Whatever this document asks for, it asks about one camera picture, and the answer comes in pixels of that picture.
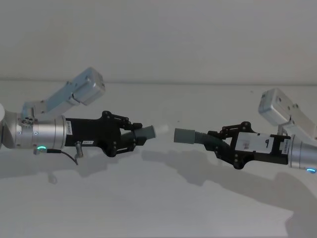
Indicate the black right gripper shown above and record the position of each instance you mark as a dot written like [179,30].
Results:
[257,148]

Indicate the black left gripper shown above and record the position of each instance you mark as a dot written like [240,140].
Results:
[94,132]

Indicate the white table cloth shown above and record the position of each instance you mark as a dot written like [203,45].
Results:
[158,198]

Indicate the white curtain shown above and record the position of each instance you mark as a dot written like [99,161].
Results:
[158,37]

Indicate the right robot arm with camera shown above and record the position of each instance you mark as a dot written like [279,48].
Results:
[301,153]

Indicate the robot arm with camera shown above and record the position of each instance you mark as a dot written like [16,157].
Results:
[47,134]
[301,153]

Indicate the left robot arm with camera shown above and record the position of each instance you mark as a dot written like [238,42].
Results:
[47,134]

